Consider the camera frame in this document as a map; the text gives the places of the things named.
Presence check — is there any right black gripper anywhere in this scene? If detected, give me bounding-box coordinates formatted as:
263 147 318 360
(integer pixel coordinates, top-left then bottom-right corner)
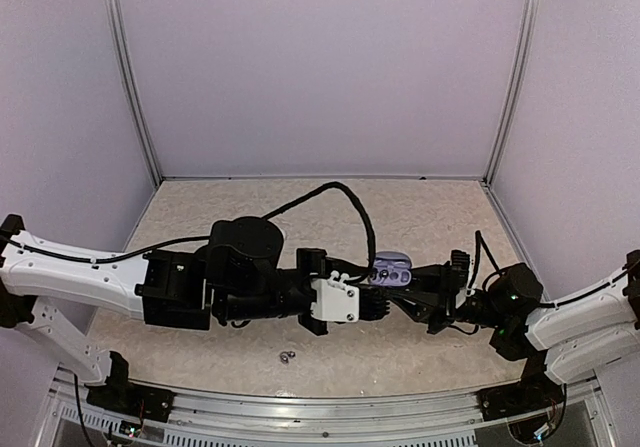
383 261 506 336

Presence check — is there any purple earbud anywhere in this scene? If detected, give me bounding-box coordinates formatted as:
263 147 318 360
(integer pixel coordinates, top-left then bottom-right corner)
279 351 296 364
369 268 397 286

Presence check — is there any blue-grey earbud charging case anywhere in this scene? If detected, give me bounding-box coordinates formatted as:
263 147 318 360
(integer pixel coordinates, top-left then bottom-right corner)
369 251 412 287

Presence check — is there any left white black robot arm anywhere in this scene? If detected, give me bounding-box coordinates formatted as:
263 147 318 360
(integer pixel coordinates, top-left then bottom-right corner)
1 214 372 412

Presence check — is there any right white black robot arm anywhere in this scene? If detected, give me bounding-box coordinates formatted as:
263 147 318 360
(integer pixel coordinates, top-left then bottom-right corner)
385 251 639 411

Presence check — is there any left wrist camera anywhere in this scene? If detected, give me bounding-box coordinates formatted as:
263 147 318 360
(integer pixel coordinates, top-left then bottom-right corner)
310 277 360 323

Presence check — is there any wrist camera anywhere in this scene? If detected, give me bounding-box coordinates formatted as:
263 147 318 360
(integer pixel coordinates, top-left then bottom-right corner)
310 277 360 323
464 264 479 297

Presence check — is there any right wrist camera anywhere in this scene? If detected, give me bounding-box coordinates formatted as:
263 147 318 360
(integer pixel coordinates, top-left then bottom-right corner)
464 264 479 297

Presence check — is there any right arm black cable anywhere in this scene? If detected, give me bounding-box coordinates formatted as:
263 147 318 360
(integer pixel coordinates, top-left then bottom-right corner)
472 230 640 313

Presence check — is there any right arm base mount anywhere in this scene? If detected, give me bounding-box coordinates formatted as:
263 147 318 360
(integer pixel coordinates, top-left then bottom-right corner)
476 352 565 421

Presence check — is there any front aluminium rail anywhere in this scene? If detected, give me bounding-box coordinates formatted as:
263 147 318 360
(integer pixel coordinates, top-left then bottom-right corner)
32 368 621 446

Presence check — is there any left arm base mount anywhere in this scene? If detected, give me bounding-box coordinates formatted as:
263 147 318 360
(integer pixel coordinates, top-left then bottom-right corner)
87 351 176 423

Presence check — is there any left aluminium frame post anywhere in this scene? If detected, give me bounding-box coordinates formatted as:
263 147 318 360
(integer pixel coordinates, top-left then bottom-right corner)
105 0 164 189

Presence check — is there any aluminium frame post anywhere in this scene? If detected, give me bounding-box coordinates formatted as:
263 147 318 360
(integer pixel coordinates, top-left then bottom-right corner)
483 0 540 189
105 0 164 189

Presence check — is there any right aluminium frame post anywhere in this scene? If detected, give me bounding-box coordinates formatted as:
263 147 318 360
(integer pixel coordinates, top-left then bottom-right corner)
483 0 540 189

